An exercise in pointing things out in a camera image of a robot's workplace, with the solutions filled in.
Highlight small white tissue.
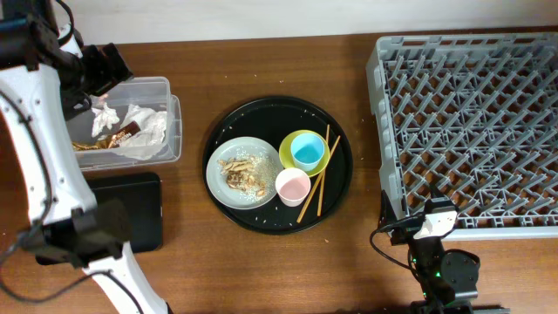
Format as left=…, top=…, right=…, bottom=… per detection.
left=92, top=102, right=119, bottom=138

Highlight gold brown snack wrapper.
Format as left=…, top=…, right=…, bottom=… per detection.
left=72, top=121, right=140, bottom=151

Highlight light blue cup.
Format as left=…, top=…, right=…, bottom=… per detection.
left=290, top=133, right=325, bottom=172

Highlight pink cup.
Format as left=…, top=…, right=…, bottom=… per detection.
left=275, top=167, right=311, bottom=207

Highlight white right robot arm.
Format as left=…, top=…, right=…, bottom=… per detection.
left=370, top=186, right=510, bottom=314

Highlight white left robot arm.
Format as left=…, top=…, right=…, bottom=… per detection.
left=1, top=1, right=170, bottom=313

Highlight clear plastic waste bin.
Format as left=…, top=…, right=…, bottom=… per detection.
left=75, top=77, right=182, bottom=172

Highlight grey dishwasher rack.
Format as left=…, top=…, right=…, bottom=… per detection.
left=366, top=32, right=557, bottom=241

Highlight large crumpled white paper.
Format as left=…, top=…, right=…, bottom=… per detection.
left=119, top=104, right=167, bottom=160

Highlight black rectangular tray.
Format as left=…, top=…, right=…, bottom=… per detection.
left=24, top=173, right=163, bottom=268

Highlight grey plate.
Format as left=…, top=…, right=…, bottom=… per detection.
left=206, top=137, right=282, bottom=210

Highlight food scraps on plate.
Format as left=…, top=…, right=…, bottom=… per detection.
left=218, top=152, right=279, bottom=201

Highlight round black serving tray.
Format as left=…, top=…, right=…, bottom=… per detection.
left=202, top=96, right=353, bottom=236

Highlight wooden chopstick left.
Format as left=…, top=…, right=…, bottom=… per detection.
left=316, top=124, right=330, bottom=217

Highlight wooden chopstick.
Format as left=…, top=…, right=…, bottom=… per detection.
left=316, top=124, right=330, bottom=217
left=296, top=134, right=342, bottom=224

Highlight wooden chopstick right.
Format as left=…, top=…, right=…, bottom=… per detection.
left=296, top=134, right=342, bottom=224

